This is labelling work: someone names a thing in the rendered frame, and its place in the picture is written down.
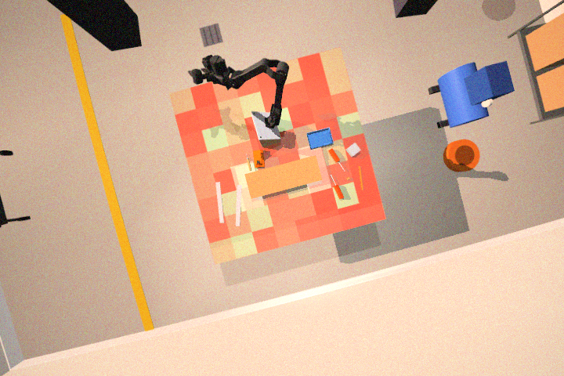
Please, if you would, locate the blue rectangular tray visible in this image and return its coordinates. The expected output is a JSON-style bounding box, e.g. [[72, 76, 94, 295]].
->
[[307, 127, 334, 149]]

